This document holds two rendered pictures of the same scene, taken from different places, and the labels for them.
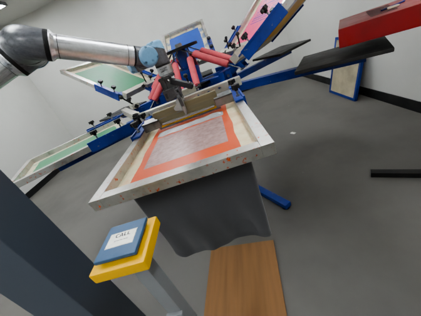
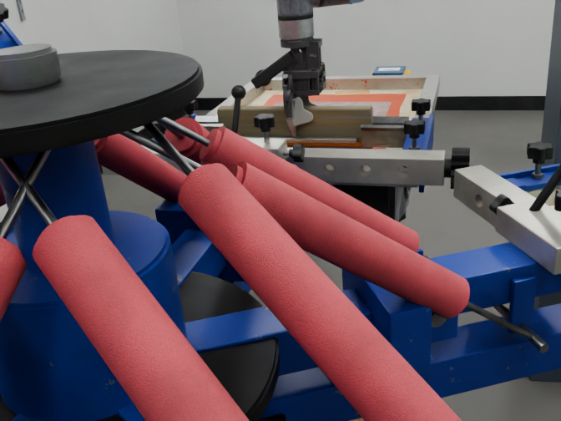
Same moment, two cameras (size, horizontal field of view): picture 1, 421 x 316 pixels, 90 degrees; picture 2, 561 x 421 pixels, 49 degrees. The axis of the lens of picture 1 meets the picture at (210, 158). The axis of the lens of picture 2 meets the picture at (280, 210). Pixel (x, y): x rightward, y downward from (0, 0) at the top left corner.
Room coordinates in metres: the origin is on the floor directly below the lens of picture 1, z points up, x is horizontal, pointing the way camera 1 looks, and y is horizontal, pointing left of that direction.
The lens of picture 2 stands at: (2.48, 0.20, 1.43)
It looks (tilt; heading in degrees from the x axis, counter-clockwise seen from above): 24 degrees down; 189
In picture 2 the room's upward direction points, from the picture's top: 5 degrees counter-clockwise
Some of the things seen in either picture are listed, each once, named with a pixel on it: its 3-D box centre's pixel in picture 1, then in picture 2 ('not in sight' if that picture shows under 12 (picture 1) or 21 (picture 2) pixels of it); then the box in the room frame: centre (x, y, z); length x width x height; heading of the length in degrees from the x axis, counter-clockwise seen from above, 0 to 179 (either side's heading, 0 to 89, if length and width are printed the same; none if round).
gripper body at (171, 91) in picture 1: (171, 87); (301, 67); (1.13, 0.05, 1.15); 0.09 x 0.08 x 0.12; 81
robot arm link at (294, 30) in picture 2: (165, 71); (296, 28); (1.13, 0.04, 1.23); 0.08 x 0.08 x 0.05
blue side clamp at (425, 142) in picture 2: (145, 131); (417, 149); (1.20, 0.29, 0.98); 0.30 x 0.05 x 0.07; 171
